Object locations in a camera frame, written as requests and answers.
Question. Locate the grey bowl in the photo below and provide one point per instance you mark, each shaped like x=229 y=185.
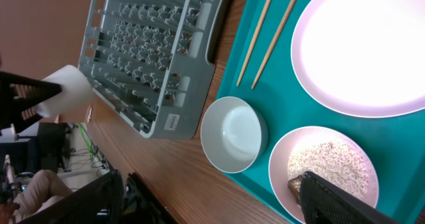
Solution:
x=233 y=134

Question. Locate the wooden chopstick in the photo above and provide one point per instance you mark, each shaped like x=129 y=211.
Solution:
x=274 y=41
x=253 y=40

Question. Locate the small pink plate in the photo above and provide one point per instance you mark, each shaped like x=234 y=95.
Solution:
x=300 y=137

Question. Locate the brown food scrap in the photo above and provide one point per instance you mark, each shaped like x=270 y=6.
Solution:
x=294 y=186

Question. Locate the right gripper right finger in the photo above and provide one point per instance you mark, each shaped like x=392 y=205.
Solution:
x=324 y=203

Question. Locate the white cup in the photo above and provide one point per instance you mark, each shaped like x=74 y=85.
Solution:
x=76 y=92

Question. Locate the teal serving tray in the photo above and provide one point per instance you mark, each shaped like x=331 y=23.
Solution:
x=394 y=145

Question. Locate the grey plastic dish rack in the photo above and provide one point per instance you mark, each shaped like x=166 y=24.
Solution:
x=152 y=60

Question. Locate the rice grains pile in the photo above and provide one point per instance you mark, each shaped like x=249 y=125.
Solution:
x=336 y=162

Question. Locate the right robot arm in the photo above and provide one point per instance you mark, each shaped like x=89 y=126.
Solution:
x=140 y=206

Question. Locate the seated person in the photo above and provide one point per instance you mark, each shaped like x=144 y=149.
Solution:
x=45 y=189

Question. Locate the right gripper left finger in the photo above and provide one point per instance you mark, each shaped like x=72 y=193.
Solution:
x=100 y=201

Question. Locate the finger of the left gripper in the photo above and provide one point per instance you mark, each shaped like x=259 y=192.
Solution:
x=20 y=96

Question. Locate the large white plate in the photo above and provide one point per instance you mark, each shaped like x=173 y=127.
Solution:
x=362 y=58

